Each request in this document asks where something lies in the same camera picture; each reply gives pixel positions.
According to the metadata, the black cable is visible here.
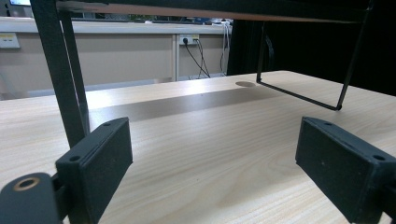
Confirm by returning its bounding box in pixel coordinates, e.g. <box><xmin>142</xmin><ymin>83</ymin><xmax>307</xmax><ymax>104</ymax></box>
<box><xmin>183</xmin><ymin>38</ymin><xmax>211</xmax><ymax>78</ymax></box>

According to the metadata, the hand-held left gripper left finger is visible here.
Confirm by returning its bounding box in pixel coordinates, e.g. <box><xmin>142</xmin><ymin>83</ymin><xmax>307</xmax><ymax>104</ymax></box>
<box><xmin>55</xmin><ymin>117</ymin><xmax>134</xmax><ymax>224</ymax></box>

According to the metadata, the white counter ledge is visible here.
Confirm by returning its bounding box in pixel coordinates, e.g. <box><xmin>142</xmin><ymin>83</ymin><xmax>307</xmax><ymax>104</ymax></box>
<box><xmin>0</xmin><ymin>16</ymin><xmax>233</xmax><ymax>35</ymax></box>

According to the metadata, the black metal shelf rack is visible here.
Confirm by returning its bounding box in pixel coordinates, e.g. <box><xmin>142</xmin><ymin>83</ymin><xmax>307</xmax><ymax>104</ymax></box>
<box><xmin>30</xmin><ymin>0</ymin><xmax>375</xmax><ymax>148</ymax></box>

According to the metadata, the black curtain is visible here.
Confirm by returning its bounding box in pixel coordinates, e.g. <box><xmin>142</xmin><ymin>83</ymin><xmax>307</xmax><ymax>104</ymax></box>
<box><xmin>227</xmin><ymin>18</ymin><xmax>396</xmax><ymax>97</ymax></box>

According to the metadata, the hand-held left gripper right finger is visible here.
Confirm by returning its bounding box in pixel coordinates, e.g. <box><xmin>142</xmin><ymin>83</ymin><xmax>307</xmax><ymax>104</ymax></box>
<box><xmin>295</xmin><ymin>116</ymin><xmax>396</xmax><ymax>224</ymax></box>

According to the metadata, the white wall socket with plug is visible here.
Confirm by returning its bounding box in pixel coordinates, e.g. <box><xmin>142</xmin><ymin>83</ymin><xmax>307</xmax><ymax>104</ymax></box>
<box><xmin>179</xmin><ymin>34</ymin><xmax>200</xmax><ymax>46</ymax></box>

